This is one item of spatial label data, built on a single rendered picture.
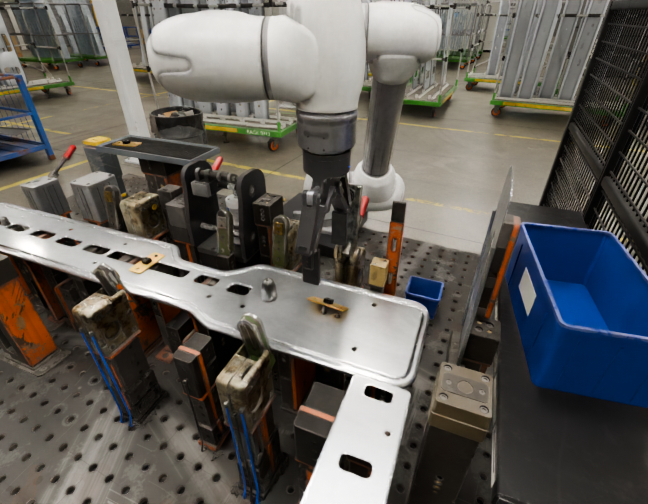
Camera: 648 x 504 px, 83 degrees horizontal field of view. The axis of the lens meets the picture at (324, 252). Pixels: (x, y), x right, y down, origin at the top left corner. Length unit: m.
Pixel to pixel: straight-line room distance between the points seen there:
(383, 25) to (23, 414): 1.28
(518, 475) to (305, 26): 0.61
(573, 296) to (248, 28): 0.76
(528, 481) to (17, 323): 1.13
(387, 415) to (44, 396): 0.89
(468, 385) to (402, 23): 0.83
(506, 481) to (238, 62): 0.62
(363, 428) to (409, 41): 0.88
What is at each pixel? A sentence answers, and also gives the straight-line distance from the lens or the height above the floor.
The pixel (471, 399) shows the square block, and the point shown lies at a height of 1.06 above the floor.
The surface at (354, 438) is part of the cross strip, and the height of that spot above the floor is 1.00.
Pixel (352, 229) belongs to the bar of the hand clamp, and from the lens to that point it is 0.80.
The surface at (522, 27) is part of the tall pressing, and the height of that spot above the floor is 1.32.
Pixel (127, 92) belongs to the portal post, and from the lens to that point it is 4.88.
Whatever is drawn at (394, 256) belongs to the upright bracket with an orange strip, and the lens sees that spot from 0.81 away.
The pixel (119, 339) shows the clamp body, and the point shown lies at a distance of 0.88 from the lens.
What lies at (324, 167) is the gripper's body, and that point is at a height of 1.32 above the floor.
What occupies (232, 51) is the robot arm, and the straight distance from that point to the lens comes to 0.53.
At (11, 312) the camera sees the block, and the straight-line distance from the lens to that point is 1.20.
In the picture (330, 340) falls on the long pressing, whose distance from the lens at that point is 0.71.
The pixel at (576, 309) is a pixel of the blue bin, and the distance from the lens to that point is 0.87.
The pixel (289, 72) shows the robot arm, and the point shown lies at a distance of 0.52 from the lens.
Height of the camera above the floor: 1.51
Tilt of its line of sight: 33 degrees down
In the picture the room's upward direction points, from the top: straight up
